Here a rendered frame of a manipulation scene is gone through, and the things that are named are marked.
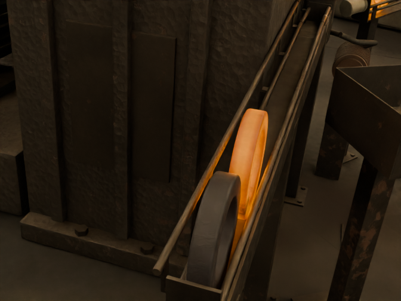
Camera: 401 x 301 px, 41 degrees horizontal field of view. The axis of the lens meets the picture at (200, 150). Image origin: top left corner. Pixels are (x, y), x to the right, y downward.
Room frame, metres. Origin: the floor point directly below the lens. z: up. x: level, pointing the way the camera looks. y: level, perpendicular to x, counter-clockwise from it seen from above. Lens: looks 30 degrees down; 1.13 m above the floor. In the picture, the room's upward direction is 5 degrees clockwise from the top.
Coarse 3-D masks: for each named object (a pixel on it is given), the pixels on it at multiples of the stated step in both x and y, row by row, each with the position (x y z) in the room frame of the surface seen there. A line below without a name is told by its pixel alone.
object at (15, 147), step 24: (0, 0) 1.97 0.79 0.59; (0, 24) 1.91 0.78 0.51; (0, 48) 1.87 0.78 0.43; (0, 72) 1.98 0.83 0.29; (0, 96) 1.83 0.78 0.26; (0, 120) 1.65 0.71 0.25; (0, 144) 1.49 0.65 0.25; (0, 168) 1.44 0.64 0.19; (24, 168) 1.46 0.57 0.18; (0, 192) 1.44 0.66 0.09; (24, 192) 1.44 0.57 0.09
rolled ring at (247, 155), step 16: (256, 112) 0.78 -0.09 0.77; (240, 128) 0.74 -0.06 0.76; (256, 128) 0.74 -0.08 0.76; (240, 144) 0.71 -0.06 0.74; (256, 144) 0.71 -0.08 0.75; (240, 160) 0.70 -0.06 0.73; (256, 160) 0.82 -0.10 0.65; (240, 176) 0.68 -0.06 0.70; (256, 176) 0.81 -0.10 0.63; (240, 208) 0.68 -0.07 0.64
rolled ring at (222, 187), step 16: (224, 176) 0.61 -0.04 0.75; (208, 192) 0.57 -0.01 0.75; (224, 192) 0.57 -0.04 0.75; (240, 192) 0.67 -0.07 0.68; (208, 208) 0.55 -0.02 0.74; (224, 208) 0.55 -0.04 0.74; (208, 224) 0.53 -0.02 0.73; (224, 224) 0.65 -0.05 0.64; (192, 240) 0.52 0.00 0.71; (208, 240) 0.52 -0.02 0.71; (224, 240) 0.64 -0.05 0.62; (192, 256) 0.51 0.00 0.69; (208, 256) 0.51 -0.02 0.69; (224, 256) 0.62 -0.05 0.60; (192, 272) 0.50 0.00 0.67; (208, 272) 0.50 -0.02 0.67; (224, 272) 0.61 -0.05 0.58
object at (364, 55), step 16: (352, 48) 1.89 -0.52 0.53; (368, 48) 1.98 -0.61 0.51; (336, 64) 1.84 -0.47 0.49; (352, 64) 1.81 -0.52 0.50; (368, 64) 1.84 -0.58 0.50; (320, 144) 1.86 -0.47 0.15; (336, 144) 1.84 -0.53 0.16; (320, 160) 1.85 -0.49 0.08; (336, 160) 1.84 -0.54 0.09; (320, 176) 1.85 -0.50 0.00; (336, 176) 1.83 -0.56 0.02
